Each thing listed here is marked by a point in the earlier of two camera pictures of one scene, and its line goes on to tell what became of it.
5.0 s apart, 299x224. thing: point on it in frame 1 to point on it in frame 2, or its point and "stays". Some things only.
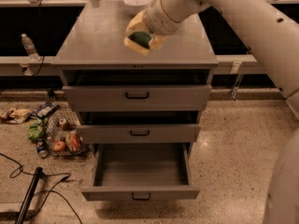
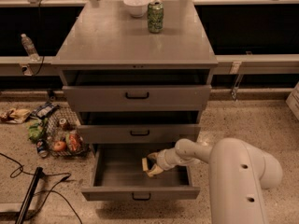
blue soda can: (42, 148) stays
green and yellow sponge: (138, 41) to (145, 164)
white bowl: (135, 4) stays
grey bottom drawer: (140, 171) stays
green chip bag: (35, 127) stays
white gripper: (156, 20) to (162, 160)
